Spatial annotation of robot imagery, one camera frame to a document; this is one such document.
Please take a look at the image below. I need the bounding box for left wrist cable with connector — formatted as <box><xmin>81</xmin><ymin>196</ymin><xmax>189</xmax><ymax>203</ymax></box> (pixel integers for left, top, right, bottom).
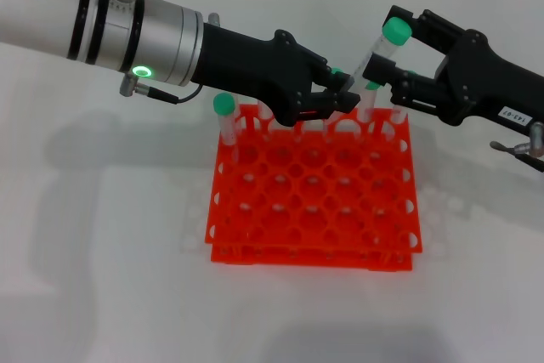
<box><xmin>118</xmin><ymin>73</ymin><xmax>205</xmax><ymax>105</ymax></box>

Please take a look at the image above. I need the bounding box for right wrist cable with connector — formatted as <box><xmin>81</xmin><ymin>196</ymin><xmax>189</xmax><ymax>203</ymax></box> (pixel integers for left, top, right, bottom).
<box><xmin>490</xmin><ymin>122</ymin><xmax>544</xmax><ymax>173</ymax></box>

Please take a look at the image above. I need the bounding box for wrist cable with connector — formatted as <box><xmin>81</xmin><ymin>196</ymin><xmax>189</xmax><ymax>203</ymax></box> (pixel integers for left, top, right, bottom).
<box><xmin>118</xmin><ymin>73</ymin><xmax>205</xmax><ymax>105</ymax></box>
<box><xmin>490</xmin><ymin>122</ymin><xmax>544</xmax><ymax>173</ymax></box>

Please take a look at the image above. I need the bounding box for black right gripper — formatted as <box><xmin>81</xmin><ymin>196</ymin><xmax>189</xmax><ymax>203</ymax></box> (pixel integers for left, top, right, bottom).
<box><xmin>364</xmin><ymin>4</ymin><xmax>544</xmax><ymax>128</ymax></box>

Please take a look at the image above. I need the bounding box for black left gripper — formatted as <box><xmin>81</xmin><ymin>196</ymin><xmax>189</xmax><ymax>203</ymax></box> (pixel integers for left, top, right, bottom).
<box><xmin>190</xmin><ymin>24</ymin><xmax>363</xmax><ymax>128</ymax></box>

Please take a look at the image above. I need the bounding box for orange test tube rack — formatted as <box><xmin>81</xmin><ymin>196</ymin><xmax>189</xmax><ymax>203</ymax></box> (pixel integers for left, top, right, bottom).
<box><xmin>203</xmin><ymin>103</ymin><xmax>425</xmax><ymax>275</ymax></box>

